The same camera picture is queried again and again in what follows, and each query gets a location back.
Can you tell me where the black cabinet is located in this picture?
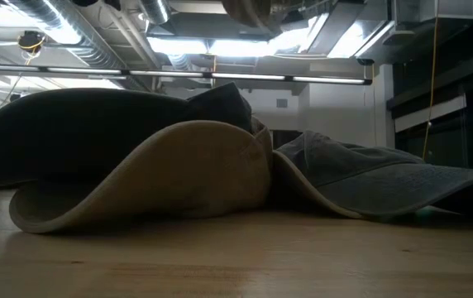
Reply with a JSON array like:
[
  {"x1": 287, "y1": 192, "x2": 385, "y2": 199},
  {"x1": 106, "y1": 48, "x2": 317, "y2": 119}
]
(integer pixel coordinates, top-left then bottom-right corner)
[{"x1": 272, "y1": 130, "x2": 303, "y2": 150}]

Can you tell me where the long LED light bar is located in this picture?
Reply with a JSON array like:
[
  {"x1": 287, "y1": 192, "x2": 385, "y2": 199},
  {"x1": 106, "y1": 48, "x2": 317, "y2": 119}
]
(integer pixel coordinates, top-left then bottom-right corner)
[{"x1": 0, "y1": 62, "x2": 373, "y2": 86}]

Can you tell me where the large silver ventilation duct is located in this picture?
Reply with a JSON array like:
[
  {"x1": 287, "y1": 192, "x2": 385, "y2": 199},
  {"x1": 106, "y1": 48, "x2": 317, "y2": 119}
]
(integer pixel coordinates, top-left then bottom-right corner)
[{"x1": 7, "y1": 0, "x2": 128, "y2": 70}]

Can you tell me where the grey-blue baseball cap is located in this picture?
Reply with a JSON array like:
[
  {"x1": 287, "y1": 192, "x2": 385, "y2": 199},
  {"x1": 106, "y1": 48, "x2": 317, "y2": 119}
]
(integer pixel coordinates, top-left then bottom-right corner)
[{"x1": 272, "y1": 129, "x2": 473, "y2": 220}]

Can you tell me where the ceiling light panel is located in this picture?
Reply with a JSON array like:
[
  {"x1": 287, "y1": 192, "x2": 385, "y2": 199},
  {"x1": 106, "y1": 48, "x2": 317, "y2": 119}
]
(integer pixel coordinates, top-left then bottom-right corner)
[{"x1": 147, "y1": 36, "x2": 281, "y2": 58}]

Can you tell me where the small silver ventilation duct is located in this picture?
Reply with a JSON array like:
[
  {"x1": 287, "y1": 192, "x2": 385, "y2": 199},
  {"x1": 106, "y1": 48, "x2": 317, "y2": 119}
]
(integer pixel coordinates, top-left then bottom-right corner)
[{"x1": 139, "y1": 0, "x2": 172, "y2": 25}]

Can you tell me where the yellow cord reel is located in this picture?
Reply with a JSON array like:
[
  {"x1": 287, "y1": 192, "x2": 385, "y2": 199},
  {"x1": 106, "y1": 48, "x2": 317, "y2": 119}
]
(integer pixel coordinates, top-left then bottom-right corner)
[{"x1": 16, "y1": 29, "x2": 48, "y2": 55}]

